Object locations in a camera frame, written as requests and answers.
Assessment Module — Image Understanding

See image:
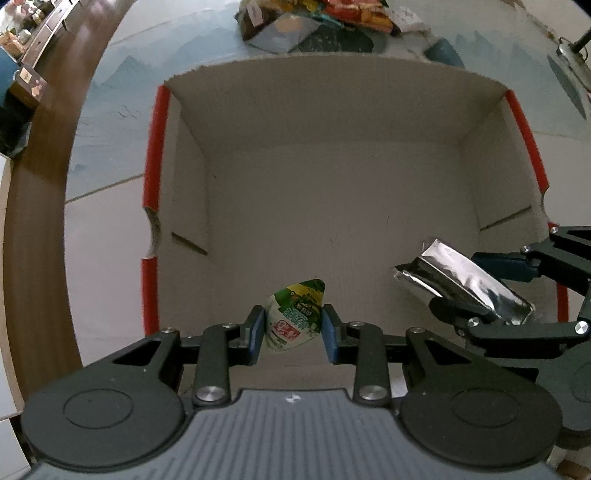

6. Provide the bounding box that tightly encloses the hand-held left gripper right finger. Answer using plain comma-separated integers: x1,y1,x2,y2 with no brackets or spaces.
321,305,490,408

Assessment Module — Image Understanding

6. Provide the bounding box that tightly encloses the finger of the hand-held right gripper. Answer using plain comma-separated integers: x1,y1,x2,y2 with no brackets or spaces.
429,296,591,361
471,225,591,296

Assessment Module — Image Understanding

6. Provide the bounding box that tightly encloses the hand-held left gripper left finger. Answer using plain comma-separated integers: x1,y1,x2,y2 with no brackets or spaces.
113,305,269,408

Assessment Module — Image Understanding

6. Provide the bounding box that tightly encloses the green and white snack packet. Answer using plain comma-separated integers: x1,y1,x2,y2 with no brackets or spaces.
264,278,328,353

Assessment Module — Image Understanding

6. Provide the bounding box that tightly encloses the silver foil snack packet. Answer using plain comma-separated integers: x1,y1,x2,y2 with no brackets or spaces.
393,237,537,326

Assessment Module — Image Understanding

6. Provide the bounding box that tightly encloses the cardboard box with red edges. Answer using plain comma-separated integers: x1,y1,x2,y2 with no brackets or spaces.
140,58,571,370

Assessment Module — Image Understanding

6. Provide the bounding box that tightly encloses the pile of mixed snack packets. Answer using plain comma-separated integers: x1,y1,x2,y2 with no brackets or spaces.
235,0,431,54

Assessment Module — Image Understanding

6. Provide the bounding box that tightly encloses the dark storage box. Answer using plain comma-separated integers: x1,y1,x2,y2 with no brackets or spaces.
0,48,47,158

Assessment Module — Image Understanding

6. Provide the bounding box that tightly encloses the low wooden cabinet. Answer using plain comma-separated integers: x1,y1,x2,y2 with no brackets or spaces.
0,0,77,112

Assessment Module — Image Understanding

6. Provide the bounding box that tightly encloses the metal bracket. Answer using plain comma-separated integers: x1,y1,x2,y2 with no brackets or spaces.
555,36,591,90

